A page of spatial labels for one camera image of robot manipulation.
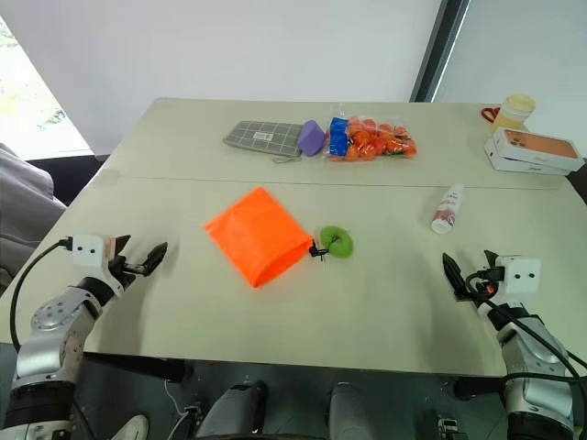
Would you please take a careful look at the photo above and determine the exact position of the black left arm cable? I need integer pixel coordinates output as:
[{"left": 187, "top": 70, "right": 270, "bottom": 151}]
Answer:
[{"left": 9, "top": 236, "right": 75, "bottom": 353}]

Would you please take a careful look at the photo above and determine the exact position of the blue box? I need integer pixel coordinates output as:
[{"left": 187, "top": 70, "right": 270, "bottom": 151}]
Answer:
[{"left": 327, "top": 116, "right": 352, "bottom": 160}]

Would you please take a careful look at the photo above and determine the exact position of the black table bracket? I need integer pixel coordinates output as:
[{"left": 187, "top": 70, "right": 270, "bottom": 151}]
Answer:
[
  {"left": 81, "top": 351, "right": 188, "bottom": 384},
  {"left": 453, "top": 377, "right": 506, "bottom": 401}
]

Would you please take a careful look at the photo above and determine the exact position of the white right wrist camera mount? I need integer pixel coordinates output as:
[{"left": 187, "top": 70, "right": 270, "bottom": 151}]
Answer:
[{"left": 494, "top": 255, "right": 543, "bottom": 295}]

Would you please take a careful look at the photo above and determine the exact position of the green fuzzy ring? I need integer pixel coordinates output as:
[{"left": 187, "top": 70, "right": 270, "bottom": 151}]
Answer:
[{"left": 318, "top": 225, "right": 356, "bottom": 259}]

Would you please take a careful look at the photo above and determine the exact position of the phone box with orange top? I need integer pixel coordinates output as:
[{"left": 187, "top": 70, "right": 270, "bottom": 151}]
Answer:
[{"left": 491, "top": 126, "right": 586, "bottom": 172}]

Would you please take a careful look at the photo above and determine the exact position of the dark window frame post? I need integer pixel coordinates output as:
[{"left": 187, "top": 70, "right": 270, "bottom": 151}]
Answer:
[{"left": 408, "top": 0, "right": 471, "bottom": 104}]

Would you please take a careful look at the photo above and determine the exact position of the black low cabinet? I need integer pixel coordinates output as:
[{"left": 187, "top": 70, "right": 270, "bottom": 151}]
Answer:
[{"left": 26, "top": 154, "right": 112, "bottom": 206}]

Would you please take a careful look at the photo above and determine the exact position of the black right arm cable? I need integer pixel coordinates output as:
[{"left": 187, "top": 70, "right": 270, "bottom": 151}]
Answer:
[{"left": 464, "top": 269, "right": 587, "bottom": 382}]

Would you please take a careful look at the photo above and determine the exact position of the white shoe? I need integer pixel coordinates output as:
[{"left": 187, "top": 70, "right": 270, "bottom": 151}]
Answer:
[{"left": 110, "top": 413, "right": 150, "bottom": 440}]

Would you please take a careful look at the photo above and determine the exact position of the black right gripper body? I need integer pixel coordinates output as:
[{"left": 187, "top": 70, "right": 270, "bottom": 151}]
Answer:
[{"left": 456, "top": 267, "right": 506, "bottom": 306}]

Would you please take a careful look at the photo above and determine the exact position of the white phone box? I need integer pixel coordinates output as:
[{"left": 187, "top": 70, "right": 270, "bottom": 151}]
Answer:
[{"left": 483, "top": 137, "right": 584, "bottom": 177}]

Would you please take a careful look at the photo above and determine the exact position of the purple rounded block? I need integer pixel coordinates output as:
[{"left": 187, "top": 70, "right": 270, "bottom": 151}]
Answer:
[{"left": 296, "top": 119, "right": 328, "bottom": 159}]

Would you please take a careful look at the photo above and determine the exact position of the orange fabric pouch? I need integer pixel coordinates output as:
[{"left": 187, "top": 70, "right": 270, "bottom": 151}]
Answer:
[{"left": 203, "top": 185, "right": 317, "bottom": 290}]

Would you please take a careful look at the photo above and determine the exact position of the grey checked fabric pouch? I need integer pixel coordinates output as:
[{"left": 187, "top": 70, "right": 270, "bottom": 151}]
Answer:
[{"left": 222, "top": 119, "right": 306, "bottom": 162}]

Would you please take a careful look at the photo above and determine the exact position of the black chair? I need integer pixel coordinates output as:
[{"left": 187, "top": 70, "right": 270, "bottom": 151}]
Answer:
[{"left": 565, "top": 159, "right": 587, "bottom": 208}]

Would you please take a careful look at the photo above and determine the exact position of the bag of orange snacks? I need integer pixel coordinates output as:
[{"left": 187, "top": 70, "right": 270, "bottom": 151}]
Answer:
[{"left": 324, "top": 104, "right": 420, "bottom": 164}]

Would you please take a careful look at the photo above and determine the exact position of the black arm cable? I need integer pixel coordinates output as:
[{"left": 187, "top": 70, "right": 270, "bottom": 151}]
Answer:
[
  {"left": 9, "top": 236, "right": 75, "bottom": 353},
  {"left": 464, "top": 269, "right": 587, "bottom": 382}
]

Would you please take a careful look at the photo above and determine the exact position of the yellow lidded cup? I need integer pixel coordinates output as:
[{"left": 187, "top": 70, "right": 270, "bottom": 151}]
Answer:
[{"left": 491, "top": 93, "right": 537, "bottom": 135}]

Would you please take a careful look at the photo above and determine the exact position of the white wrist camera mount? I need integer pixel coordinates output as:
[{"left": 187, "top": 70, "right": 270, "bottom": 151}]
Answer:
[
  {"left": 494, "top": 255, "right": 543, "bottom": 295},
  {"left": 72, "top": 234, "right": 118, "bottom": 268}
]

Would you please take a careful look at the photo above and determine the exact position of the white bottle with red print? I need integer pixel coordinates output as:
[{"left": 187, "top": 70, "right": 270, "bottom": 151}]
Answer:
[{"left": 430, "top": 182, "right": 466, "bottom": 236}]

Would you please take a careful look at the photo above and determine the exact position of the thin white cable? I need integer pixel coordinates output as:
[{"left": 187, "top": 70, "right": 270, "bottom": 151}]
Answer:
[{"left": 163, "top": 379, "right": 193, "bottom": 419}]

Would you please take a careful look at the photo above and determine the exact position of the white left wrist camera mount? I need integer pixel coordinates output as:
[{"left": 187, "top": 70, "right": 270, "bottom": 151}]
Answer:
[{"left": 72, "top": 234, "right": 118, "bottom": 268}]

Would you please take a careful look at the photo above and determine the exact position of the grey fabric sofa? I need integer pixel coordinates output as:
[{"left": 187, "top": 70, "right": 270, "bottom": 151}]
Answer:
[{"left": 0, "top": 141, "right": 68, "bottom": 295}]

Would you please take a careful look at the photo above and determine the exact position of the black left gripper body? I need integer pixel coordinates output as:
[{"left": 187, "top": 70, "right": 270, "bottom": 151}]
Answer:
[{"left": 107, "top": 252, "right": 150, "bottom": 289}]

